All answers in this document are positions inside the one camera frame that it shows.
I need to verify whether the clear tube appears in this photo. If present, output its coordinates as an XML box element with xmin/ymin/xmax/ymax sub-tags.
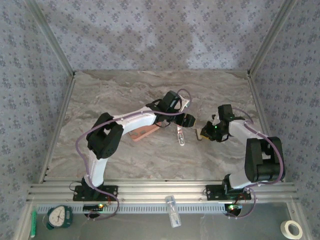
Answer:
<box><xmin>177</xmin><ymin>124</ymin><xmax>186</xmax><ymax>147</ymax></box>

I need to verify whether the pink stapler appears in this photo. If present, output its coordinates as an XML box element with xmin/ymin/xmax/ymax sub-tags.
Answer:
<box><xmin>129</xmin><ymin>125</ymin><xmax>160</xmax><ymax>143</ymax></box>

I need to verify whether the aluminium extrusion base beam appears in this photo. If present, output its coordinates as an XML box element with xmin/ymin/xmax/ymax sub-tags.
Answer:
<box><xmin>26</xmin><ymin>181</ymin><xmax>300</xmax><ymax>203</ymax></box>

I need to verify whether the small circuit board with LED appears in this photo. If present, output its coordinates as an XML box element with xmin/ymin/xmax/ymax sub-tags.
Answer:
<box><xmin>224</xmin><ymin>203</ymin><xmax>244</xmax><ymax>212</ymax></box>
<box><xmin>83</xmin><ymin>203</ymin><xmax>111</xmax><ymax>212</ymax></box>

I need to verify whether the white tape roll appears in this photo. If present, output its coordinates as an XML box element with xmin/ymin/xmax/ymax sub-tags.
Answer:
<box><xmin>279</xmin><ymin>219</ymin><xmax>304</xmax><ymax>240</ymax></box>

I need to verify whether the green and white clock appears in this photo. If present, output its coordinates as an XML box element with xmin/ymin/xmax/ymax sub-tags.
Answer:
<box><xmin>46</xmin><ymin>204</ymin><xmax>74</xmax><ymax>230</ymax></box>

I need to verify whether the green stick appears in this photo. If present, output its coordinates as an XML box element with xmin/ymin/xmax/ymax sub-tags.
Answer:
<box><xmin>30</xmin><ymin>209</ymin><xmax>38</xmax><ymax>238</ymax></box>

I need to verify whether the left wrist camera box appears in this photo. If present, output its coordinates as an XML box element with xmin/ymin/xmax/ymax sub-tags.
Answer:
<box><xmin>178</xmin><ymin>96</ymin><xmax>191</xmax><ymax>110</ymax></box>

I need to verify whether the aluminium table side rail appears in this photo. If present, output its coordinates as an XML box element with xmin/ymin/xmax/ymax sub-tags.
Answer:
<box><xmin>247</xmin><ymin>73</ymin><xmax>274</xmax><ymax>141</ymax></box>
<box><xmin>37</xmin><ymin>74</ymin><xmax>76</xmax><ymax>184</ymax></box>

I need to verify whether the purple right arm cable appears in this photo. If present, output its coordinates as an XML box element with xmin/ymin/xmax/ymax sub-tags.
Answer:
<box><xmin>227</xmin><ymin>107</ymin><xmax>286</xmax><ymax>221</ymax></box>

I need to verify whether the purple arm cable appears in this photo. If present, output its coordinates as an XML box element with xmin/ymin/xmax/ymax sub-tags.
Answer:
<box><xmin>75</xmin><ymin>88</ymin><xmax>193</xmax><ymax>221</ymax></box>
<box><xmin>227</xmin><ymin>107</ymin><xmax>286</xmax><ymax>221</ymax></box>

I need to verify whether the grey slotted cable duct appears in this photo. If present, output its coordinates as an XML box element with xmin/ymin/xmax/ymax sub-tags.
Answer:
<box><xmin>36</xmin><ymin>203</ymin><xmax>241</xmax><ymax>215</ymax></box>

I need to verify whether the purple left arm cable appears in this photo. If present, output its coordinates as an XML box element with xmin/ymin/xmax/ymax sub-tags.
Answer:
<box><xmin>75</xmin><ymin>88</ymin><xmax>193</xmax><ymax>221</ymax></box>

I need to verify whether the aluminium frame post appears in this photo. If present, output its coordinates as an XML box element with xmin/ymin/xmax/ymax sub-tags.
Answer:
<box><xmin>24</xmin><ymin>0</ymin><xmax>76</xmax><ymax>76</ymax></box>
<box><xmin>248</xmin><ymin>0</ymin><xmax>299</xmax><ymax>76</ymax></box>

